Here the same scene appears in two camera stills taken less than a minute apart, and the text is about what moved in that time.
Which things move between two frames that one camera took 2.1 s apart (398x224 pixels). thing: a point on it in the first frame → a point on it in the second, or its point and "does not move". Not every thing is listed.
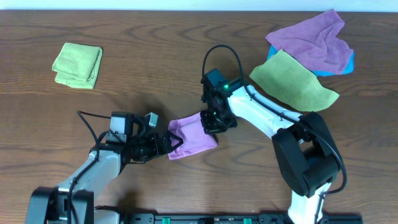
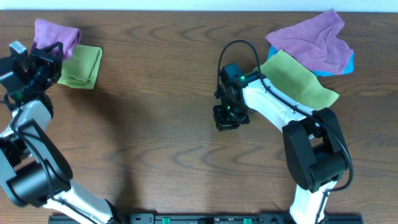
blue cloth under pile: x=349 y=68 does not move
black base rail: x=241 y=218 does not move
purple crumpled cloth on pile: x=316 y=42 does not move
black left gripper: x=161 y=144 → x=50 y=59
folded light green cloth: x=76 y=65 does not move
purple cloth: x=191 y=130 → x=47 y=33
